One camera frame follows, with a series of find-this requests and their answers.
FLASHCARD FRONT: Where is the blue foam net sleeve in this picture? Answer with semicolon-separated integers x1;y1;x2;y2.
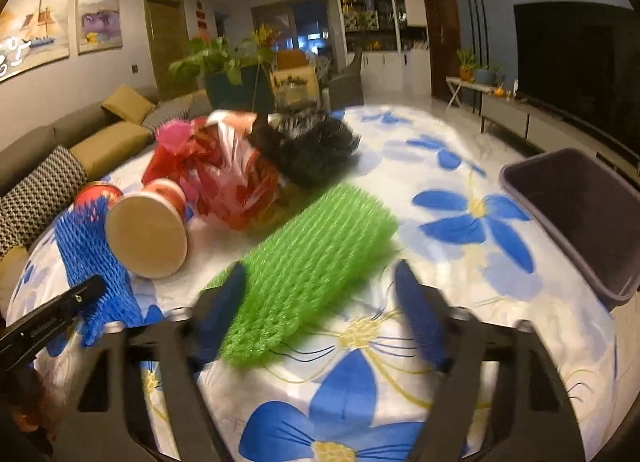
54;196;164;347

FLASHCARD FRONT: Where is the green foam net sleeve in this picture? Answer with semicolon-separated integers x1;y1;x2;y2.
220;182;397;367

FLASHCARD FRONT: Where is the pink plastic bag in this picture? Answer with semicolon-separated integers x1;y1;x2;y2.
155;118;192;156

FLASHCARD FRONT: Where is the black plastic trash bag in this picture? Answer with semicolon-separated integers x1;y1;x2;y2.
247;109;360;189

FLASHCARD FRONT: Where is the dark purple trash bin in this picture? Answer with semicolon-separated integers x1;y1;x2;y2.
500;148;639;310

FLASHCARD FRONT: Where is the person's left hand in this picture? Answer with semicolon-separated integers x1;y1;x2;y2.
1;366;61;456

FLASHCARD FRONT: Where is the black white patterned cushion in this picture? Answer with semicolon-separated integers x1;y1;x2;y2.
1;146;87;256

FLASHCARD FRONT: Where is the red white paper cup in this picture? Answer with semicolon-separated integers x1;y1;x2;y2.
105;179;188;279

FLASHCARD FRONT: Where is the grey sectional sofa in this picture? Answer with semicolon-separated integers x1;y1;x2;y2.
1;87;212;303

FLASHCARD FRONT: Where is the yellow seat cushion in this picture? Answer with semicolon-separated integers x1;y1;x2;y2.
70;121;152;182

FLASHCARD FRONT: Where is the white blue floral tablecloth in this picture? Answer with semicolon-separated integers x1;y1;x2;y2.
9;106;615;461

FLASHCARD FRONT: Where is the yellow back cushion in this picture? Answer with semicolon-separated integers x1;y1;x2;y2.
101;84;154;125

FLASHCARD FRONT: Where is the red plastic bag pile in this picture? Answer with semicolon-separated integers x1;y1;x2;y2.
141;110;280;230

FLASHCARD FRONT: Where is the houndstooth cushion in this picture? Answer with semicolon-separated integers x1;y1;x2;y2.
141;95;192;134

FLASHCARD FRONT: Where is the grey tv console cabinet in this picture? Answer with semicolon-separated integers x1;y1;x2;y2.
480;94;639;184

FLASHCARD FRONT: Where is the potted pothos green planter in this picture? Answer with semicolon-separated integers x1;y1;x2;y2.
167;37;276;113

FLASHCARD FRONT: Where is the white folding side table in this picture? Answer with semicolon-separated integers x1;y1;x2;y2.
444;75;497;111

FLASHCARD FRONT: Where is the blue potted plant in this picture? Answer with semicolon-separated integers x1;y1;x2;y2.
474;66;504;87

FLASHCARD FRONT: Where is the wooden interior door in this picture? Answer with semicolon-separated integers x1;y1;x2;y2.
144;0;188;100

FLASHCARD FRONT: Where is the orange potted plant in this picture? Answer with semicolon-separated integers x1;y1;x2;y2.
457;48;478;82

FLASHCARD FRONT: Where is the large black television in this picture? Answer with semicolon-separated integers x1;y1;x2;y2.
513;2;639;152

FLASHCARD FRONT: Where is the yellow armchair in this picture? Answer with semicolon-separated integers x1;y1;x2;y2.
271;66;320;111

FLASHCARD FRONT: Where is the grey dining chair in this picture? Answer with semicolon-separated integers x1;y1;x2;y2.
328;48;363;111

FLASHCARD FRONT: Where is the orange dining chair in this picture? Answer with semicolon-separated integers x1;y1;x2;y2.
276;49;309;71

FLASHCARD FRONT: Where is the yellow flower bouquet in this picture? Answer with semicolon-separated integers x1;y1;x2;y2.
252;23;281;48

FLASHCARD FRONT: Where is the dark wooden entrance door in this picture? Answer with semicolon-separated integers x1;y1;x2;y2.
424;0;461;101

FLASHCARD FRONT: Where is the display cabinet with shelves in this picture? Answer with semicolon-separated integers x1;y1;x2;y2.
340;0;402;95

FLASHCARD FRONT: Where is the sailboat wall painting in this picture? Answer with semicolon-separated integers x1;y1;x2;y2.
0;0;70;81

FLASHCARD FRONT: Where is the purple landscape wall painting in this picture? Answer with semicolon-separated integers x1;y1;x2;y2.
76;0;122;55

